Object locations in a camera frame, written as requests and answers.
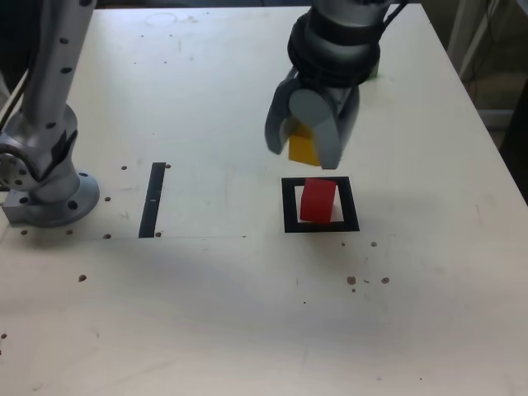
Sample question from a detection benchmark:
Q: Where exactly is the yellow cube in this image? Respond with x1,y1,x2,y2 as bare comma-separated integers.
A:
287,121,322,168

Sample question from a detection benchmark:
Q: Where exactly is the black tape strip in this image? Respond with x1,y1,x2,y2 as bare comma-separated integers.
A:
138,162,167,239

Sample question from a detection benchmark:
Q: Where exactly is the white metal frame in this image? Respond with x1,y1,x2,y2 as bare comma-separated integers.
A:
446,0,496,82

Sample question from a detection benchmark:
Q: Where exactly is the black tape square outline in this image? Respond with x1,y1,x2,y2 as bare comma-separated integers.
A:
280,176,361,234

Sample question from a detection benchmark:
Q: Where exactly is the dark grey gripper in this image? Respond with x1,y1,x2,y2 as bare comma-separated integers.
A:
263,75,363,172

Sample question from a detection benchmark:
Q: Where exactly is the red cube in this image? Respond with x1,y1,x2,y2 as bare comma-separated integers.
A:
299,177,339,225

